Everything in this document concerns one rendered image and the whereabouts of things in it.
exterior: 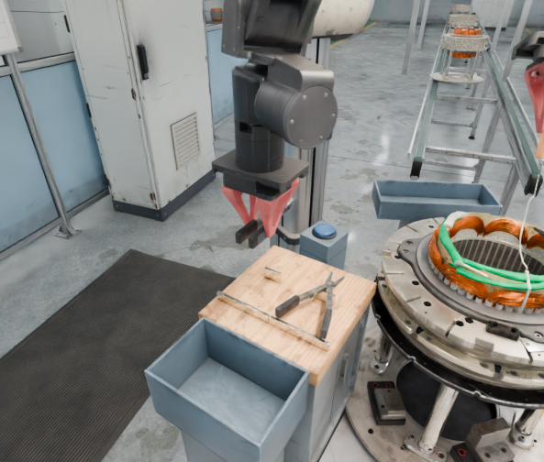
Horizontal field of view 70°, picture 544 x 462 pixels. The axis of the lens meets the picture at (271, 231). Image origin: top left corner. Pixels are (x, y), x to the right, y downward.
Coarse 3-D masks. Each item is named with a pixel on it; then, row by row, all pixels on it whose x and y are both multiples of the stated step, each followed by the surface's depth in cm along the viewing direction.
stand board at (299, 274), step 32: (288, 256) 66; (256, 288) 59; (288, 288) 59; (352, 288) 59; (224, 320) 54; (256, 320) 54; (288, 320) 54; (320, 320) 54; (352, 320) 54; (288, 352) 49; (320, 352) 49
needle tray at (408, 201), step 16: (384, 192) 93; (400, 192) 92; (416, 192) 92; (432, 192) 91; (448, 192) 91; (464, 192) 91; (480, 192) 90; (384, 208) 83; (400, 208) 83; (416, 208) 82; (432, 208) 82; (448, 208) 82; (464, 208) 81; (480, 208) 81; (496, 208) 81; (400, 224) 94
